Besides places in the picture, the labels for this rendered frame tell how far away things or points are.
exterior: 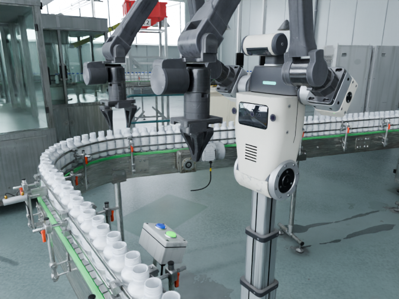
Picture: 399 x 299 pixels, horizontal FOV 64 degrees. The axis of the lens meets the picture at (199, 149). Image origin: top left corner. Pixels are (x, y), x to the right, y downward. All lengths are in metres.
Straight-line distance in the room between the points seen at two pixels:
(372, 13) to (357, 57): 7.08
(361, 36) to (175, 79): 13.31
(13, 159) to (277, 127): 3.13
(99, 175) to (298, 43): 1.59
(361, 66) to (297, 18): 5.97
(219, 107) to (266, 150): 3.69
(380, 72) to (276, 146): 6.19
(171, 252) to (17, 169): 3.04
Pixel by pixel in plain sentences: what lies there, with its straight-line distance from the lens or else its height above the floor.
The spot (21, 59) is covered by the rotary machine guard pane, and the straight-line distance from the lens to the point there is 3.73.
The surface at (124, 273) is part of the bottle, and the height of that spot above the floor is 1.13.
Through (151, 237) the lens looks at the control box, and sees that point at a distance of 1.00.
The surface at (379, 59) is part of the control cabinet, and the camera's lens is 7.17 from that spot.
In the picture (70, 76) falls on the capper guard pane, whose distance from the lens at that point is 5.79.
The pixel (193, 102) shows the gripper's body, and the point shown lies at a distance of 0.67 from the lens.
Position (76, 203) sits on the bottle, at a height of 1.15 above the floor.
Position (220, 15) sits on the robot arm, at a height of 1.70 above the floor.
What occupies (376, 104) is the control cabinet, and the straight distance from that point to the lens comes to 7.28.
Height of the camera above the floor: 1.62
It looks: 16 degrees down
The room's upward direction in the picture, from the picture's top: straight up
